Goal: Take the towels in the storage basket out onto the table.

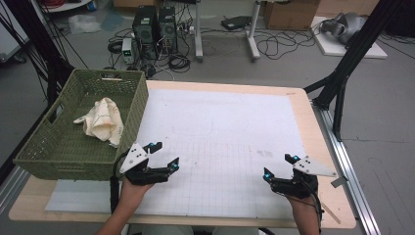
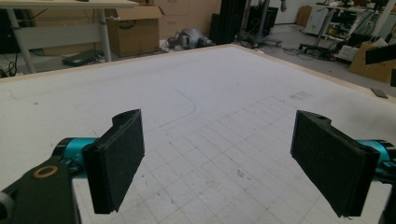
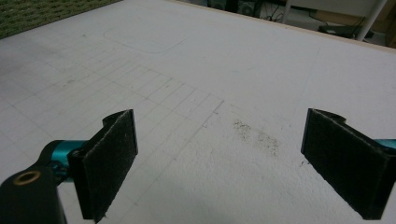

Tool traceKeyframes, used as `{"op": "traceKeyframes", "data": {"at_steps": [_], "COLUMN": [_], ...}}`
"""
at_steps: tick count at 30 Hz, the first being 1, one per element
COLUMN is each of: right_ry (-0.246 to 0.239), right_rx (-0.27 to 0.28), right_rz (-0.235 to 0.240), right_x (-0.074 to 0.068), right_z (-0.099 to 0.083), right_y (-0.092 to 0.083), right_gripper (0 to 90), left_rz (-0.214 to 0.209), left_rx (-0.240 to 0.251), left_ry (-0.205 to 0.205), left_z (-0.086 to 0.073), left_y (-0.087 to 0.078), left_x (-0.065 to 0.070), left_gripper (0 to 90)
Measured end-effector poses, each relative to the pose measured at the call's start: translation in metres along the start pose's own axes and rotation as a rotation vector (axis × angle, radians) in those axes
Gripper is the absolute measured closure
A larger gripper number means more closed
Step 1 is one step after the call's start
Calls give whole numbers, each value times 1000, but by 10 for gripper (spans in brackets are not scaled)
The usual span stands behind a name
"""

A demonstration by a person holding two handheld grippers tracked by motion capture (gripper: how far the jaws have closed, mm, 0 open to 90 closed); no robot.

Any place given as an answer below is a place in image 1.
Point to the grey tape piece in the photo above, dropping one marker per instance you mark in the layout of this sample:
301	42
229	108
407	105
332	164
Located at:
339	181

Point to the aluminium rail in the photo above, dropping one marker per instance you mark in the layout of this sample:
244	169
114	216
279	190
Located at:
352	182
13	187

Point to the black laptop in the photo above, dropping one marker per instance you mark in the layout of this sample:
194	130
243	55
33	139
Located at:
236	23

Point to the person's right hand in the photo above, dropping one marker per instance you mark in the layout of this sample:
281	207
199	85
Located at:
305	204

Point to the white grid mat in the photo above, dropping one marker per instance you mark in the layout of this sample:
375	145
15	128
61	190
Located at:
212	114

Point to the flat cardboard box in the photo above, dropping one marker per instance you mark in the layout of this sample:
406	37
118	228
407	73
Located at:
133	3

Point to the green woven basket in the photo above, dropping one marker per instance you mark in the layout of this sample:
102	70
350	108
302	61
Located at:
71	150

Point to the large black computer tower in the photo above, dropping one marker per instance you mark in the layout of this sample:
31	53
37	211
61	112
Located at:
145	29

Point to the person's left hand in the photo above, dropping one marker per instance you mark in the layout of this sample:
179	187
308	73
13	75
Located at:
130	194

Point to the grey headset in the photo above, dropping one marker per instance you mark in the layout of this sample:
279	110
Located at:
349	26

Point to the thin wooden stick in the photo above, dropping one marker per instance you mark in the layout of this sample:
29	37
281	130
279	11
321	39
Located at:
331	212

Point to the white cabinet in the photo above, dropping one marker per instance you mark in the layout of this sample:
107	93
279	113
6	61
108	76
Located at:
8	42

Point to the white floor board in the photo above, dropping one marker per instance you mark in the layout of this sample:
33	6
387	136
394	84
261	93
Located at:
332	49

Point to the blue-grey floor sheet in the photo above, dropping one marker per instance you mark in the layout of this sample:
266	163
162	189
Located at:
112	20

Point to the black metal frame stand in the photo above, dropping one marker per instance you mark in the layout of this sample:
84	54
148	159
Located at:
42	42
355	49

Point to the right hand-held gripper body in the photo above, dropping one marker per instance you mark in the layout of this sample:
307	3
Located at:
311	167

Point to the clear plastic bag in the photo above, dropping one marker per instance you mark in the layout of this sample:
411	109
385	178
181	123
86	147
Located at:
83	23

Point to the cream egg-print cloth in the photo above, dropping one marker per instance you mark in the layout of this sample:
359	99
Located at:
102	120

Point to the slim black computer tower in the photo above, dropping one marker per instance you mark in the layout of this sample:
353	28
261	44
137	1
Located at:
168	29

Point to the white power supply unit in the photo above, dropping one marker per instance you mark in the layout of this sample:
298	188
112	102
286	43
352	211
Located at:
127	49

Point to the large cardboard box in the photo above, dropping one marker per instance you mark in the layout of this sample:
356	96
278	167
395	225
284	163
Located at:
290	14

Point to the white desk frame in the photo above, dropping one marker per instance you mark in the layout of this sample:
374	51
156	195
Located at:
198	39

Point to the white round table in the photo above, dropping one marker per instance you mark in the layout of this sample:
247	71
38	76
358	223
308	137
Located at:
71	6

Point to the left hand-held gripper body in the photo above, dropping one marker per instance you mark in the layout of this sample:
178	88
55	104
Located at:
133	156

